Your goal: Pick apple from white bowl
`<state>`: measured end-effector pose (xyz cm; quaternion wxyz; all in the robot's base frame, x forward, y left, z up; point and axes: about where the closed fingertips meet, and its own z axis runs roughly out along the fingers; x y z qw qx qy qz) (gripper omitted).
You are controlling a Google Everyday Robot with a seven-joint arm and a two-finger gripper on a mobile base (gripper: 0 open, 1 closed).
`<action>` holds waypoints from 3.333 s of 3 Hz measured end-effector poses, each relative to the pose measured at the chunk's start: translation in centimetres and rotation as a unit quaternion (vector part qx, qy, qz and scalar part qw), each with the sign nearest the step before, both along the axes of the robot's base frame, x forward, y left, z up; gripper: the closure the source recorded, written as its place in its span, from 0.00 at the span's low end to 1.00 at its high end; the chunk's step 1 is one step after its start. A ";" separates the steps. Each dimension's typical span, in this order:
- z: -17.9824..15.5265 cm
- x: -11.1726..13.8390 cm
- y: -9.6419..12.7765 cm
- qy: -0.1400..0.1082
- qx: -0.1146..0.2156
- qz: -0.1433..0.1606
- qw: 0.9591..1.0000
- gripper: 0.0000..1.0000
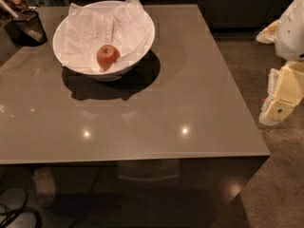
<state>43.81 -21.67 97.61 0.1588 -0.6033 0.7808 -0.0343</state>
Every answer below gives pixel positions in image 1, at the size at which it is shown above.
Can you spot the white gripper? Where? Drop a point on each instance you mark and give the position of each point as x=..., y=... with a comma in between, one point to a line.
x=291, y=35

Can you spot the red apple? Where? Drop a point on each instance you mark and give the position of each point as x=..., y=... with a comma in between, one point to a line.
x=107, y=55

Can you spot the white ceramic bowl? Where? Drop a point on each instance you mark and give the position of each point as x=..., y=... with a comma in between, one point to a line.
x=60, y=38

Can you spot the white paper napkin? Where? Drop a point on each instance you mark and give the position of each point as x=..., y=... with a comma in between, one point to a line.
x=85, y=32

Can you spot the black mesh pen holder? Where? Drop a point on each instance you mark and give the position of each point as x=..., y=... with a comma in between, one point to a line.
x=27, y=30

